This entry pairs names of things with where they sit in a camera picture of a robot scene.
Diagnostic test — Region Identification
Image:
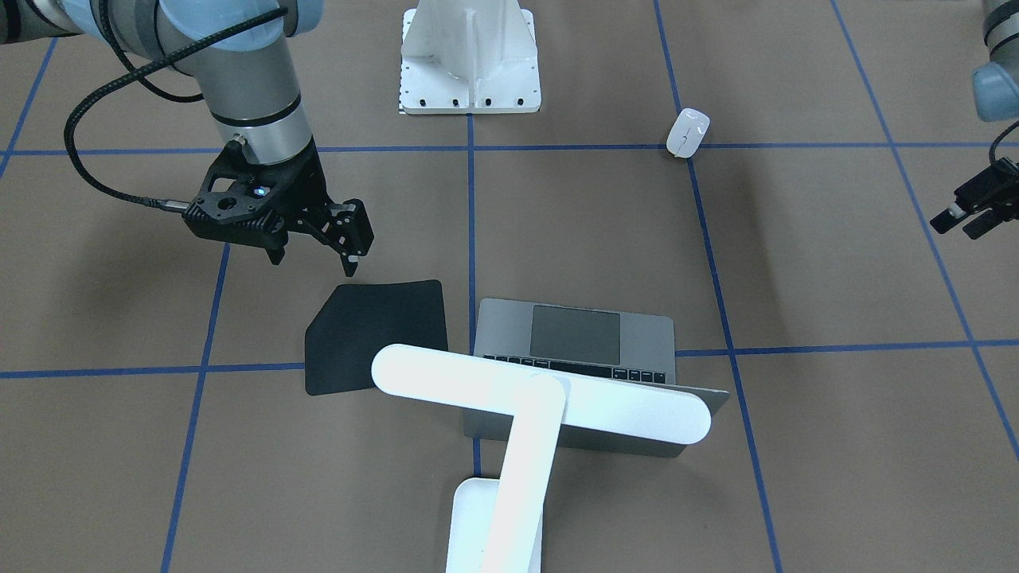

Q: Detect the black mouse pad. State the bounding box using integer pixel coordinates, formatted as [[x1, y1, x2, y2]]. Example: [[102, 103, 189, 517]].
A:
[[303, 279, 449, 396]]

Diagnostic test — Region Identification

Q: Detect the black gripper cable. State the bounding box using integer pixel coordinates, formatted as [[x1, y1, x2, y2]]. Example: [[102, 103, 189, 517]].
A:
[[64, 0, 289, 214], [989, 119, 1019, 168]]

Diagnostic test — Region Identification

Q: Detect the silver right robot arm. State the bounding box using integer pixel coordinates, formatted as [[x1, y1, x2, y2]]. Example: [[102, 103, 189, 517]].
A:
[[2, 1, 374, 277]]

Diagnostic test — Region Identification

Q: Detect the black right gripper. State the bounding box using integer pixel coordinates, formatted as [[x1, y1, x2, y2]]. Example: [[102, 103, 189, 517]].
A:
[[182, 141, 374, 277]]

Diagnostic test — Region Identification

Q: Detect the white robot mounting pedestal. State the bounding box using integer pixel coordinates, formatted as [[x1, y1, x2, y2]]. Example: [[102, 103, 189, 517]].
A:
[[398, 1, 542, 114]]

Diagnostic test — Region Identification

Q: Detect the white computer mouse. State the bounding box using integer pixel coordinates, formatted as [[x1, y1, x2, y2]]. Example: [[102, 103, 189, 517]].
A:
[[665, 107, 711, 159]]

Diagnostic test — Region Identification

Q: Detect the white desk lamp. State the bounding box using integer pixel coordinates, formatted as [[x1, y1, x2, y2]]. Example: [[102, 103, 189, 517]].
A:
[[371, 344, 711, 572]]

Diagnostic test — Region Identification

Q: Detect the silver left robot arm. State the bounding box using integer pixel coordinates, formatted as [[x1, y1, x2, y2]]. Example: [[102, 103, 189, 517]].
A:
[[929, 1, 1018, 240]]

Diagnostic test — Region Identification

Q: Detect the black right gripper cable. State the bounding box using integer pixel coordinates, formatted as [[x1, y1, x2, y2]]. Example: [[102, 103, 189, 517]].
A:
[[64, 0, 289, 214]]

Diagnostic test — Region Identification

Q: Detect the silver grey laptop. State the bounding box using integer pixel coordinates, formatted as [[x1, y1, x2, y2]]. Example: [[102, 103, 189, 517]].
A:
[[462, 298, 729, 458]]

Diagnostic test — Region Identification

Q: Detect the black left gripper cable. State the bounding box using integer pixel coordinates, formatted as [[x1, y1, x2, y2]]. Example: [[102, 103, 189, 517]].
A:
[[989, 119, 1019, 168]]

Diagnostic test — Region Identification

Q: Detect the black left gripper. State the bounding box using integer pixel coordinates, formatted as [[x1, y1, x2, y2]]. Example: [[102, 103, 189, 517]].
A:
[[929, 158, 1018, 240]]

